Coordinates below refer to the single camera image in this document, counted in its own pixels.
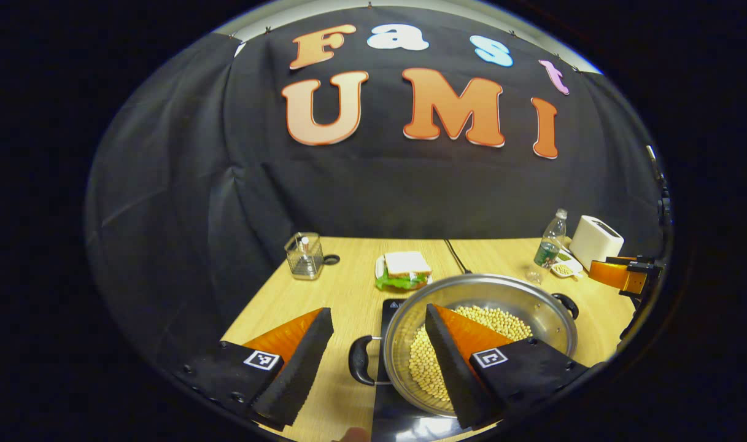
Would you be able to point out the white toaster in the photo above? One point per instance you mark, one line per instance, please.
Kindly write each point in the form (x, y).
(594, 242)

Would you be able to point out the black backdrop cloth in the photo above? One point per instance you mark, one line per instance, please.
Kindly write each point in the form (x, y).
(226, 184)

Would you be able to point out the small black round object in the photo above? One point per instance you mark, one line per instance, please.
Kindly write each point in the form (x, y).
(332, 259)

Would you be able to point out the row of black cloth clips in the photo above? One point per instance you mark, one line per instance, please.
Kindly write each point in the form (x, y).
(370, 6)

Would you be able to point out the sandwich with lettuce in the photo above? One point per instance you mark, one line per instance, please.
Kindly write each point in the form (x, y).
(406, 265)

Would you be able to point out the white divided dish of beans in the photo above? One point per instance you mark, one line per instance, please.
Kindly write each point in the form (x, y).
(563, 269)

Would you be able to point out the clear plastic water bottle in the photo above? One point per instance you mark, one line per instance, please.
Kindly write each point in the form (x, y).
(550, 242)

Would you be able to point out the pile of soybeans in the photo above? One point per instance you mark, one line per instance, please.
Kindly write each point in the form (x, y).
(502, 319)

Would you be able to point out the stainless steel pot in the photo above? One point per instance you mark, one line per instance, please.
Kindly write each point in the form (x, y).
(410, 307)

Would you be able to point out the black induction cooktop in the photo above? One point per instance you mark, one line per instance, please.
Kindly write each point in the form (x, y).
(388, 423)

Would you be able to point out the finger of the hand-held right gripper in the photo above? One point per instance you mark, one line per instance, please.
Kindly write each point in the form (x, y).
(615, 274)

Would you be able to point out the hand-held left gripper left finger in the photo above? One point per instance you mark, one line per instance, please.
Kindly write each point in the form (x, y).
(299, 368)

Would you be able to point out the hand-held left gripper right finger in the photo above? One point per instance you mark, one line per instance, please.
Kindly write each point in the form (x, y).
(453, 368)

